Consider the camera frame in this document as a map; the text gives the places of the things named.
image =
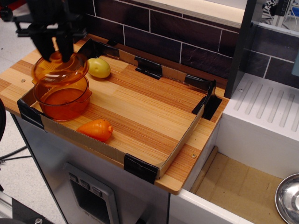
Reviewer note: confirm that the orange transparent pot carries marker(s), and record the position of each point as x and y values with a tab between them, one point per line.
63	102

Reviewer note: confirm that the orange transparent pot lid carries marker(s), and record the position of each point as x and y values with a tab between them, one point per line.
55	71

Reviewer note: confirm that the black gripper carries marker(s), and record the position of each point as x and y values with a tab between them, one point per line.
47	19

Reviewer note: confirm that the white toy sink unit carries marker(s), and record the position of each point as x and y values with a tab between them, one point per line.
253	149

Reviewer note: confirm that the silver metal bowl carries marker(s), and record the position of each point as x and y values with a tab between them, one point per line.
287	199

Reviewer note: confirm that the cardboard fence with black tape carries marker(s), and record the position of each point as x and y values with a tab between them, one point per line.
160	126

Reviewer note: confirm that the orange toy carrot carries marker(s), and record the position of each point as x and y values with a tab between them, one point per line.
99	129

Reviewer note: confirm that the black chair wheel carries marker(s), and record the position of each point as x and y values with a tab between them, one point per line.
6	14

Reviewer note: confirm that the yellow toy potato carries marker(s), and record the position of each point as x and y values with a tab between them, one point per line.
98	67

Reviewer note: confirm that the grey toy oven front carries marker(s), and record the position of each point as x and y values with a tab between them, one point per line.
89	190

